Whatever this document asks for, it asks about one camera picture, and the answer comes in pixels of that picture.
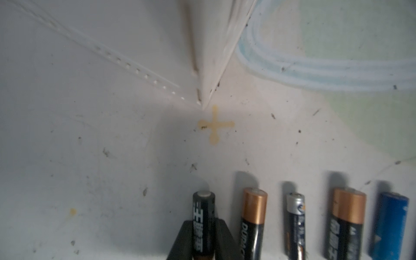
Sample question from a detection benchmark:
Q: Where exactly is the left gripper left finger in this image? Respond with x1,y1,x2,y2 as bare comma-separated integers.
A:
167,221,193,260

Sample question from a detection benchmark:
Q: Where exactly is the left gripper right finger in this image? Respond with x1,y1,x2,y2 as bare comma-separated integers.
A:
214,218,243,260

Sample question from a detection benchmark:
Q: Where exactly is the black Duracell battery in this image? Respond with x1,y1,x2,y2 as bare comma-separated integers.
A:
239,187,268,260

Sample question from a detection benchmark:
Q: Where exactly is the dark grey battery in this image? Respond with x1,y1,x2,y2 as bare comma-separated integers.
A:
286,192,306,260

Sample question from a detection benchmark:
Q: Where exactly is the black copper battery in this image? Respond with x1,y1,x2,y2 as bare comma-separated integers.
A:
325,187,367,260

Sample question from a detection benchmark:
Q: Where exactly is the small blue battery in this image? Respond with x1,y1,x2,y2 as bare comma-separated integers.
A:
371,192,409,260

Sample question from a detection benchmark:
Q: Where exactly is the white perforated file organizer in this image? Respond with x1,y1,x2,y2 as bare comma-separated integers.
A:
9,1,256,109

